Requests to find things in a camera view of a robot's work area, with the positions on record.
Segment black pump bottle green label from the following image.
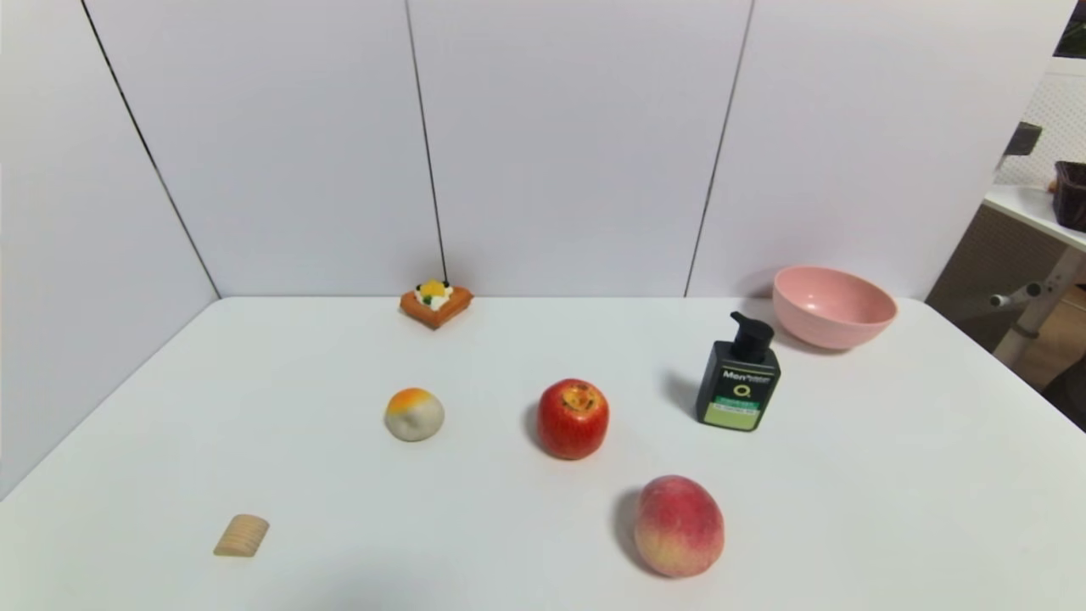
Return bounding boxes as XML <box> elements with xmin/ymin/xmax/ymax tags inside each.
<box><xmin>696</xmin><ymin>311</ymin><xmax>782</xmax><ymax>433</ymax></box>

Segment pink plastic bowl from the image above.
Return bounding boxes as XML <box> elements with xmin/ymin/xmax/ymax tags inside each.
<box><xmin>772</xmin><ymin>266</ymin><xmax>898</xmax><ymax>351</ymax></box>

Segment toy waffle with fruit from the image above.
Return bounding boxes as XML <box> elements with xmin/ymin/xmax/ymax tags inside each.
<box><xmin>400</xmin><ymin>279</ymin><xmax>474</xmax><ymax>330</ymax></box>

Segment red apple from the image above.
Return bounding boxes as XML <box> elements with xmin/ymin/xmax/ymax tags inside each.
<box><xmin>536</xmin><ymin>378</ymin><xmax>611</xmax><ymax>461</ymax></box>

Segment white bun orange top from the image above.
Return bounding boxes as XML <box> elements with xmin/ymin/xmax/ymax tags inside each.
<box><xmin>384</xmin><ymin>388</ymin><xmax>445</xmax><ymax>443</ymax></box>

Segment pink yellow peach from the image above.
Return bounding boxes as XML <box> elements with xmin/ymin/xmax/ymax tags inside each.
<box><xmin>634</xmin><ymin>475</ymin><xmax>726</xmax><ymax>580</ymax></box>

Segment beige ridged biscuit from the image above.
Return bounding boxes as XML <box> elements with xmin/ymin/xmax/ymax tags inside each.
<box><xmin>213</xmin><ymin>514</ymin><xmax>271</xmax><ymax>558</ymax></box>

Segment white side table top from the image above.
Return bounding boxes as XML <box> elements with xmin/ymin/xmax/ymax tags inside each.
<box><xmin>984</xmin><ymin>185</ymin><xmax>1086</xmax><ymax>252</ymax></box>

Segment white table leg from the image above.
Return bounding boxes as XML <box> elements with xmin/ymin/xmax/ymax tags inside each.
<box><xmin>993</xmin><ymin>246</ymin><xmax>1086</xmax><ymax>367</ymax></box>

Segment small black box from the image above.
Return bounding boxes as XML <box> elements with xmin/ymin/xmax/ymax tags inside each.
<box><xmin>1004</xmin><ymin>122</ymin><xmax>1043</xmax><ymax>157</ymax></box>

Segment dark container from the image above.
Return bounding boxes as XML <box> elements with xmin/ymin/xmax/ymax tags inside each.
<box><xmin>1053</xmin><ymin>161</ymin><xmax>1086</xmax><ymax>232</ymax></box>

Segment white pegboard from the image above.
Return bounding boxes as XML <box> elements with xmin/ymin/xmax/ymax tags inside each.
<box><xmin>994</xmin><ymin>58</ymin><xmax>1086</xmax><ymax>192</ymax></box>

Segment grey crank handle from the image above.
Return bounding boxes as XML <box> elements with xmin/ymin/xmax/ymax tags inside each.
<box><xmin>989</xmin><ymin>283</ymin><xmax>1043</xmax><ymax>308</ymax></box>

